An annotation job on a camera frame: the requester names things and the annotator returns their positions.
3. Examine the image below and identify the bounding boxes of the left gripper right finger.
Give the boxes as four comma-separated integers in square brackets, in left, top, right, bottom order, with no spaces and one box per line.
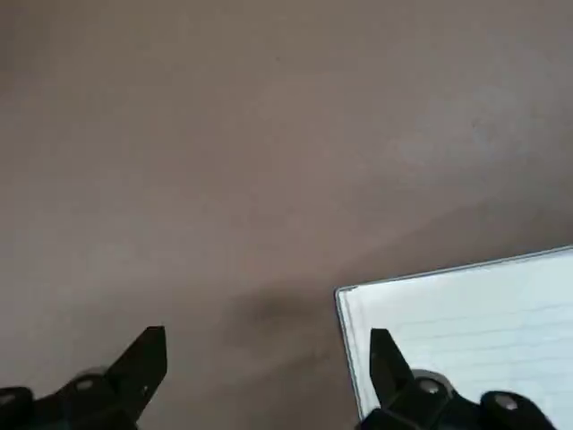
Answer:
[357,328,556,430]

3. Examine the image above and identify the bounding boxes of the lined paper notebook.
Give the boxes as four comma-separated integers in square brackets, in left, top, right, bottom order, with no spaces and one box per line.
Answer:
[334,245,573,430]

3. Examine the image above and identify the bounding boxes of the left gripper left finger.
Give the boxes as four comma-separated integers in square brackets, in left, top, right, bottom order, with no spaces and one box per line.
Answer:
[0,325,167,430]

